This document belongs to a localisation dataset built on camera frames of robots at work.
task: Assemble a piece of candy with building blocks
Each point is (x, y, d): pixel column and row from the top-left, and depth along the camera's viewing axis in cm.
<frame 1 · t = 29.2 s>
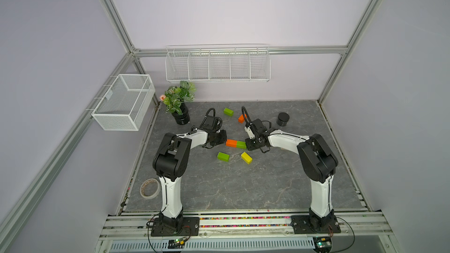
left hand: (228, 139, 99), fingers closed
right hand: (247, 143, 99), fingers closed
far green block: (228, 112, 116), point 2 cm above the table
near orange block: (231, 143, 99), point 3 cm above the table
middle green block: (241, 144, 98), point 3 cm above the table
left green block: (224, 157, 94), point 3 cm above the table
yellow block: (246, 157, 93), point 3 cm above the table
black cylinder container: (283, 119, 107), point 5 cm above the table
green potted plant: (174, 99, 89), point 27 cm above the table
tape roll: (147, 188, 86), on the table

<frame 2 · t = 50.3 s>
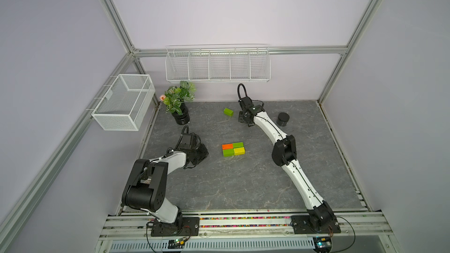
left hand: (209, 153, 93), fingers closed
right hand: (243, 116, 111), fingers open
left green block: (228, 152, 96), point 2 cm above the table
yellow block: (239, 151, 96), point 3 cm above the table
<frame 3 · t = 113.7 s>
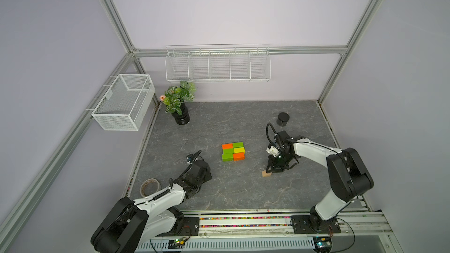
left hand: (208, 172, 89), fingers closed
right hand: (269, 170, 89), fingers closed
far green block: (227, 157, 94), point 3 cm above the table
far orange block: (238, 156, 96), on the table
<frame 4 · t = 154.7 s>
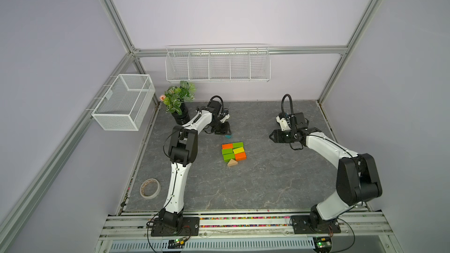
left hand: (229, 133, 101), fingers open
right hand: (272, 135, 92), fingers open
tan wooden triangle block: (232, 162, 93), point 2 cm above the table
teal small block: (228, 136, 104), point 2 cm above the table
